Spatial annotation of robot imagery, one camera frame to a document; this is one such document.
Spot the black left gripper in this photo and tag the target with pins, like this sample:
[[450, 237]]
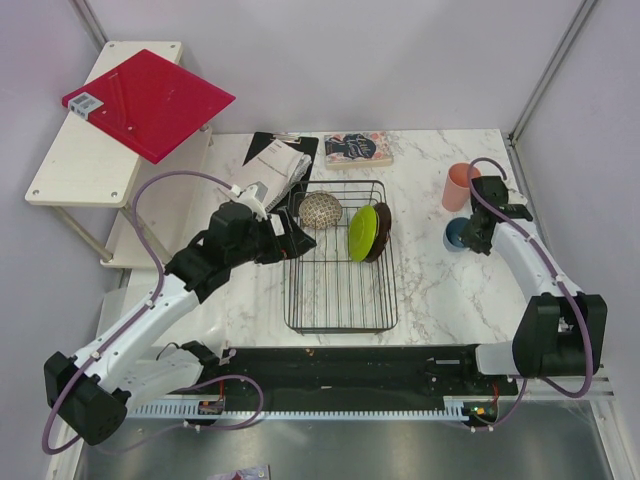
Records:
[[302, 243]]

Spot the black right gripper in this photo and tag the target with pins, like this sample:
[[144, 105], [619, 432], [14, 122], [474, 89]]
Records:
[[474, 244]]

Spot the blue-grey cup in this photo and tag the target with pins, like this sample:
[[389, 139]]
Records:
[[452, 235]]

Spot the pink plastic cup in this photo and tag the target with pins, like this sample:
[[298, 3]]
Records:
[[456, 190]]

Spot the lime green plate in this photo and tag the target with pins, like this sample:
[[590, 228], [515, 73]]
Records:
[[362, 233]]

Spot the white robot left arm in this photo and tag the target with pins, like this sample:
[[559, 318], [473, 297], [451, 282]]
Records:
[[88, 390]]

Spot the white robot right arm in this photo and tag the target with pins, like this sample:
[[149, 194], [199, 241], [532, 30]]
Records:
[[562, 329]]

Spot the patterned ceramic bowl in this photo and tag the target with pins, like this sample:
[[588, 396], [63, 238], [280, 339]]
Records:
[[320, 210]]

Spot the black clipboard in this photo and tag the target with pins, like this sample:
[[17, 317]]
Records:
[[306, 145]]

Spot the white paper sheet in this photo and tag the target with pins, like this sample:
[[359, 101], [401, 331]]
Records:
[[272, 168]]

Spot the dark brown plate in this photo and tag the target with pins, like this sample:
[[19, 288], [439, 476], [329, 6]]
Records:
[[384, 226]]

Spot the floral cover book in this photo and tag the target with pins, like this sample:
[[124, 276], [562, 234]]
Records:
[[357, 150]]

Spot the red cutting board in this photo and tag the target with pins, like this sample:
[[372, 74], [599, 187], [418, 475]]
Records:
[[148, 104]]

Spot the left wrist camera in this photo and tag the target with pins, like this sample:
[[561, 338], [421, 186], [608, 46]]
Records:
[[253, 197]]

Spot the grey wire dish rack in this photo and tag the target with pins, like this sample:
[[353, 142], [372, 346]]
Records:
[[325, 290]]

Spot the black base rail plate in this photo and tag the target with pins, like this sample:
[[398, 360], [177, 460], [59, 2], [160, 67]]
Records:
[[349, 378]]

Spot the white slotted cable duct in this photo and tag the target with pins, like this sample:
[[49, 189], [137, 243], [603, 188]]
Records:
[[208, 408]]

